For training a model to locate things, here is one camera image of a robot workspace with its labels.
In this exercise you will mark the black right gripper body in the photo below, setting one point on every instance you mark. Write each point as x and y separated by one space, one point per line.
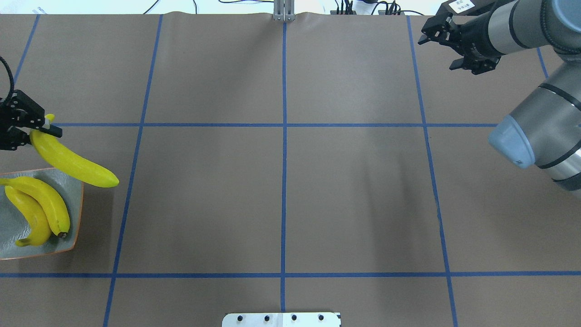
473 40

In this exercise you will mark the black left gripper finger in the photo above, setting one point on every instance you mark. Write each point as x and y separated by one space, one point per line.
12 139
24 112

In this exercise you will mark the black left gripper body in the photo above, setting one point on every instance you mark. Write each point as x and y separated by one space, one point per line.
18 113

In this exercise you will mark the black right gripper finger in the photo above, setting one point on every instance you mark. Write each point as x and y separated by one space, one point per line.
442 30
475 65

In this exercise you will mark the bright yellow banana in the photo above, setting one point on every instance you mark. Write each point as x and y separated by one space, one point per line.
34 215

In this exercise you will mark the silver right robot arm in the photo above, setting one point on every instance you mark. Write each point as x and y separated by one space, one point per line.
544 129

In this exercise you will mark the grey square plate orange rim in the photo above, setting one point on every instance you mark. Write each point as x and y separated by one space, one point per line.
13 225

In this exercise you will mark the black power adapter with label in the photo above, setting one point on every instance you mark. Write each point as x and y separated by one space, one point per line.
465 7

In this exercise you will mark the brown paper table cover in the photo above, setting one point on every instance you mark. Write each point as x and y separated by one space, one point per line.
327 164

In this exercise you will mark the black cable plugs cluster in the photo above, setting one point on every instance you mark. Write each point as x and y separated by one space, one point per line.
380 7

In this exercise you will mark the aluminium frame post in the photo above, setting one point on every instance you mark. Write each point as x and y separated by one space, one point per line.
284 10

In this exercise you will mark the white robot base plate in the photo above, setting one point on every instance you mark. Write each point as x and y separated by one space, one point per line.
282 319

